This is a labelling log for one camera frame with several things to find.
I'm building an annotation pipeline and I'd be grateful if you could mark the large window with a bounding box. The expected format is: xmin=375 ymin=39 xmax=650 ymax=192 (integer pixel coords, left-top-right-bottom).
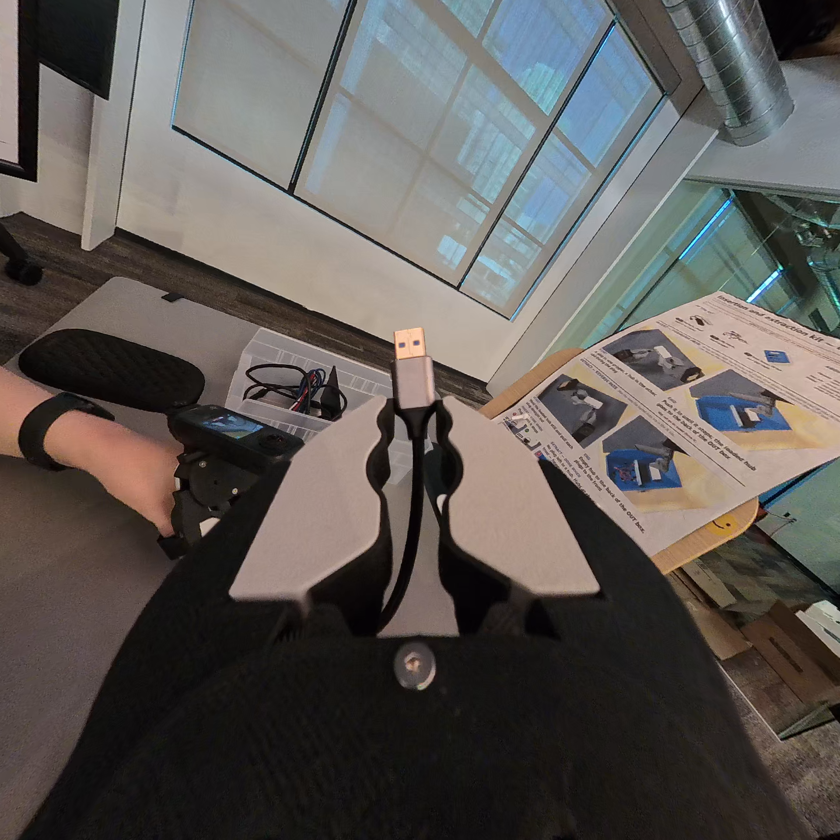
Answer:
xmin=172 ymin=0 xmax=667 ymax=320

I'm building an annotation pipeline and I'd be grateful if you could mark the large black screen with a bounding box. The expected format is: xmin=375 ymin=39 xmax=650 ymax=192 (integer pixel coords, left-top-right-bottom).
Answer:
xmin=36 ymin=0 xmax=120 ymax=101

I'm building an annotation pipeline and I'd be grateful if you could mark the black wristband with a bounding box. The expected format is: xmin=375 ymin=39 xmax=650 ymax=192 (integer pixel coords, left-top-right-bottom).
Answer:
xmin=18 ymin=392 xmax=116 ymax=471

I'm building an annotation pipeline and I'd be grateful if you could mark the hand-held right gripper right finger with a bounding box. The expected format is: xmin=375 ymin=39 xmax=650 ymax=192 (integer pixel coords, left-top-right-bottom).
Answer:
xmin=434 ymin=394 xmax=601 ymax=636

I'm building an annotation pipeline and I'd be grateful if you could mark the black wrist rest pad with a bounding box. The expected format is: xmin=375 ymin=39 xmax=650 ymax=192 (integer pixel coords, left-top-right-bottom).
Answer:
xmin=18 ymin=328 xmax=206 ymax=413

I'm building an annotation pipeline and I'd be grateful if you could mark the silver ventilation duct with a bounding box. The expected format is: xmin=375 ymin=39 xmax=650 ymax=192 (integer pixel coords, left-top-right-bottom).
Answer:
xmin=659 ymin=0 xmax=795 ymax=147

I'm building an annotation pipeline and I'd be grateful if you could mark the cardboard box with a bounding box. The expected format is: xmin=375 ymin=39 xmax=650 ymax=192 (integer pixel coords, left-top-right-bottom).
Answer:
xmin=682 ymin=564 xmax=840 ymax=723

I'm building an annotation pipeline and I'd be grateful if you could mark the tangle of assorted cables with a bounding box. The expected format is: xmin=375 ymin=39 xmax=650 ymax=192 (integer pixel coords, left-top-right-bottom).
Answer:
xmin=244 ymin=364 xmax=329 ymax=417

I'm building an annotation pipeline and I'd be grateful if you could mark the black office chair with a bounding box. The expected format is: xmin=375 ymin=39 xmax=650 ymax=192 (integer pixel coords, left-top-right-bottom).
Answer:
xmin=0 ymin=223 xmax=45 ymax=286

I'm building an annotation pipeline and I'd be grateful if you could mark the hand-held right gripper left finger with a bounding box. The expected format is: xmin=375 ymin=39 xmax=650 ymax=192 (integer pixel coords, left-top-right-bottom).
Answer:
xmin=228 ymin=395 xmax=396 ymax=636

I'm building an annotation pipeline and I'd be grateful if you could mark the black framed tag sign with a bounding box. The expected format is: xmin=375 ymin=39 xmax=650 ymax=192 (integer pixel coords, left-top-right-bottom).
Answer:
xmin=0 ymin=0 xmax=42 ymax=183

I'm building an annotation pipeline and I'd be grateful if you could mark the grey plug usb cable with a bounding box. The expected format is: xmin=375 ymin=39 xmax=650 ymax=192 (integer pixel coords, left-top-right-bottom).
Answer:
xmin=375 ymin=326 xmax=438 ymax=639

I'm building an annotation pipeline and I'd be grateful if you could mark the printed instruction sheet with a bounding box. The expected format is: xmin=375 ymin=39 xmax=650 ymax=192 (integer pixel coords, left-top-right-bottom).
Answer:
xmin=499 ymin=292 xmax=840 ymax=555

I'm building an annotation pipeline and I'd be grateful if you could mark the person's left forearm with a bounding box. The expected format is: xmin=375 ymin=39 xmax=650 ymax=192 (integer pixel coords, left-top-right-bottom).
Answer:
xmin=0 ymin=366 xmax=34 ymax=460

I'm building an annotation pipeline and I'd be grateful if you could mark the person's left hand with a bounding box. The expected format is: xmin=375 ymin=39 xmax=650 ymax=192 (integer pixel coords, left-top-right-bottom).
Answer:
xmin=64 ymin=413 xmax=183 ymax=532

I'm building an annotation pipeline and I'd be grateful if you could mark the clear plastic bin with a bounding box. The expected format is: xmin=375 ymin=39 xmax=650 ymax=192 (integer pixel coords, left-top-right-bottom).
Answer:
xmin=225 ymin=328 xmax=434 ymax=490

